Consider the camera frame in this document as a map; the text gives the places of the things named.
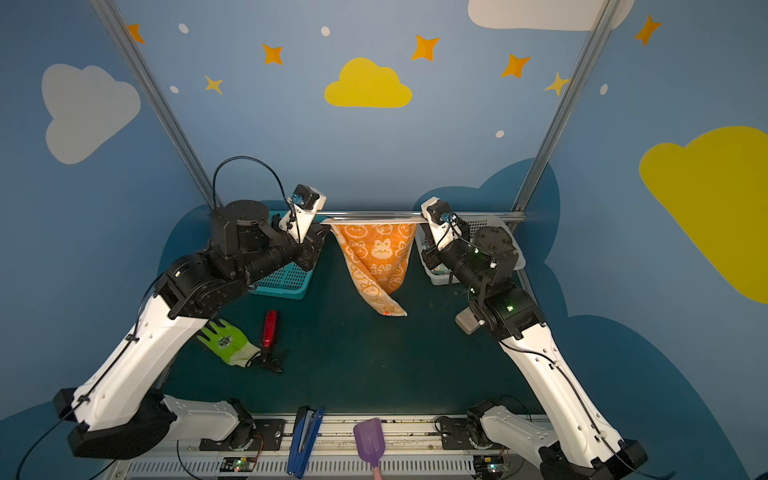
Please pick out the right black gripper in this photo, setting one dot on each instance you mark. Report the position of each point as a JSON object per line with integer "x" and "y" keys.
{"x": 432, "y": 255}

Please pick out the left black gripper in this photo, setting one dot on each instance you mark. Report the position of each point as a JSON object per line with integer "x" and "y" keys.
{"x": 309, "y": 250}

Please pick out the teal plastic basket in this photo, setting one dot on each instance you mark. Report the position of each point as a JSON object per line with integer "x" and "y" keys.
{"x": 290, "y": 282}

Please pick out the orange cream patterned towel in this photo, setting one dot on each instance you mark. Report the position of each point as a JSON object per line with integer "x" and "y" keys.
{"x": 377, "y": 257}

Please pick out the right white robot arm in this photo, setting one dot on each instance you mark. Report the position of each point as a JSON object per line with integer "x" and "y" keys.
{"x": 581, "y": 443}

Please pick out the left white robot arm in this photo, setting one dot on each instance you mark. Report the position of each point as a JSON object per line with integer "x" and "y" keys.
{"x": 118, "y": 413}

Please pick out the grey plastic basket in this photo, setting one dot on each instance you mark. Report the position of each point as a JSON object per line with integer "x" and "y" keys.
{"x": 439, "y": 273}

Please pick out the grey sponge block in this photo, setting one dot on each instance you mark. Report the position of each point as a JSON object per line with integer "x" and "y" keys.
{"x": 468, "y": 322}

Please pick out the blue stapler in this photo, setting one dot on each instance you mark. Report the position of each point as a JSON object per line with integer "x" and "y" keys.
{"x": 306, "y": 428}

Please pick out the right green circuit board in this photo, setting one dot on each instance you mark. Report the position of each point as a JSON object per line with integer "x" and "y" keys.
{"x": 488, "y": 468}

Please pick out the green circuit board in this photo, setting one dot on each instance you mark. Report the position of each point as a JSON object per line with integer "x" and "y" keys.
{"x": 488, "y": 468}
{"x": 238, "y": 465}

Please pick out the purple plastic scoop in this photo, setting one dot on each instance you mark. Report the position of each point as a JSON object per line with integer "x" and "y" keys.
{"x": 370, "y": 444}

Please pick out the left green circuit board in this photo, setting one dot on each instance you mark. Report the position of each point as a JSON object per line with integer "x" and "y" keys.
{"x": 238, "y": 465}

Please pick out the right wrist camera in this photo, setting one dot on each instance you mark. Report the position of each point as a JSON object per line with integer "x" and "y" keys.
{"x": 441, "y": 222}

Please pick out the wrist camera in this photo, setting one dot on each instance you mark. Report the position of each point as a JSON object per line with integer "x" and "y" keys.
{"x": 441, "y": 222}
{"x": 303, "y": 205}

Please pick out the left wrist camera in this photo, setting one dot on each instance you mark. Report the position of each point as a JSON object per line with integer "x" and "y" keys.
{"x": 303, "y": 205}

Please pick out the red handled tool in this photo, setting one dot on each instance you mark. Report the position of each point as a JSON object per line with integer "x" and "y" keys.
{"x": 269, "y": 329}

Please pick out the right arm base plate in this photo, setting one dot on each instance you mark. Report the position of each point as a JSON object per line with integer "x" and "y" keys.
{"x": 461, "y": 433}

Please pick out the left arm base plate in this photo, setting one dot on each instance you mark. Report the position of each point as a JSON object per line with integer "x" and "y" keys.
{"x": 261, "y": 434}

